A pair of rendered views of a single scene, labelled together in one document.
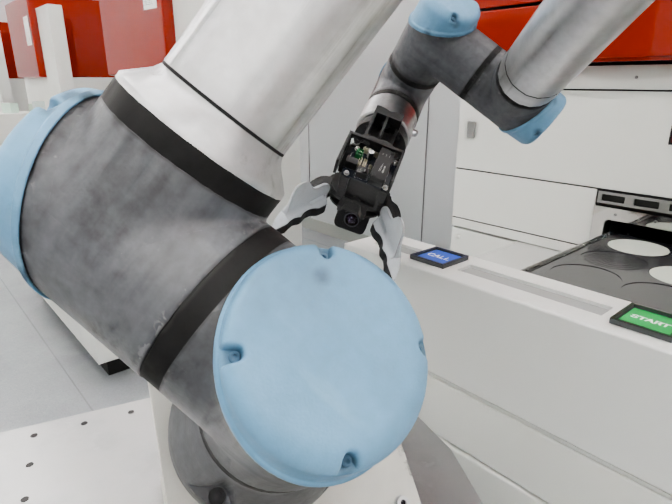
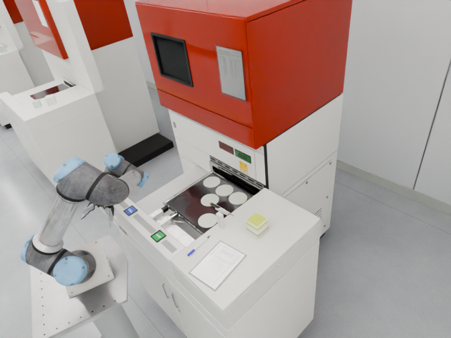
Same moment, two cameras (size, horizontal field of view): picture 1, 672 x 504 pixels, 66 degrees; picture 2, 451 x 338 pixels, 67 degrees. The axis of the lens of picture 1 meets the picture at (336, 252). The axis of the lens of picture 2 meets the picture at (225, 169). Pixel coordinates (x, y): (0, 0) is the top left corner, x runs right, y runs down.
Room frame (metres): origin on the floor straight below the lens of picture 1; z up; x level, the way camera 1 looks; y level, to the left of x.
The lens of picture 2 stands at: (-0.63, -0.73, 2.14)
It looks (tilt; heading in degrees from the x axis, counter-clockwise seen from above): 37 degrees down; 3
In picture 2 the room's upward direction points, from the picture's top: 8 degrees counter-clockwise
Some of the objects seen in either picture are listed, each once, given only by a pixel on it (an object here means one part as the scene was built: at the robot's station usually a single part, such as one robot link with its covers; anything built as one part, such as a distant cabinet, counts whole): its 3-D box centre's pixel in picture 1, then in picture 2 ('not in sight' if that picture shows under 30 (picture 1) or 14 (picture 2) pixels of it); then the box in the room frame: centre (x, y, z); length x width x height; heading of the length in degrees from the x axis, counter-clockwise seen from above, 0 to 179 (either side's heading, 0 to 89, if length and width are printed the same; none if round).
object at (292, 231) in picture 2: not in sight; (248, 249); (0.39, -0.73, 0.89); 0.62 x 0.35 x 0.14; 131
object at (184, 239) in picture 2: not in sight; (174, 233); (0.56, -0.36, 0.87); 0.36 x 0.08 x 0.03; 41
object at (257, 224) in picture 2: not in sight; (257, 224); (0.43, -0.77, 1.00); 0.07 x 0.07 x 0.07; 42
